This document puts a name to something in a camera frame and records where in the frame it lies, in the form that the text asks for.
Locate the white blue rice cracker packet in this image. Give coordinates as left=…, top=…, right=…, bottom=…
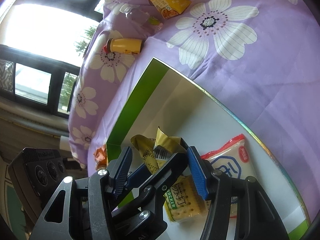
left=200, top=133, right=258, bottom=220

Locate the soda cracker packet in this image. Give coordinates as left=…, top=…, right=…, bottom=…
left=164, top=176, right=206, bottom=222

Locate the gold dark snack bag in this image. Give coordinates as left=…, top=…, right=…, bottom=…
left=131, top=127, right=187, bottom=174

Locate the brown orange snack bag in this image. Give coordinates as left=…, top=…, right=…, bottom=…
left=93, top=145, right=108, bottom=171

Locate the green cardboard box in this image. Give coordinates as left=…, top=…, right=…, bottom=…
left=106, top=59, right=310, bottom=239

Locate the yellow drink bottle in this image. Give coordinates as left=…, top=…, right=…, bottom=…
left=103, top=38, right=143, bottom=55

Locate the purple floral bed sheet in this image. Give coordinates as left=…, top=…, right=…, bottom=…
left=69, top=0, right=319, bottom=218

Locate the clear plastic water bottle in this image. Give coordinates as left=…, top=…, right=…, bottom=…
left=124, top=8, right=163, bottom=35

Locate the yellow juice carton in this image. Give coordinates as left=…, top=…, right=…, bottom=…
left=149, top=0, right=191, bottom=20

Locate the black tracking camera unit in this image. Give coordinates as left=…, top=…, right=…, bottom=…
left=8, top=147, right=67, bottom=223

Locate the black window frame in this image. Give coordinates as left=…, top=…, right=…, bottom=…
left=1, top=0, right=103, bottom=119

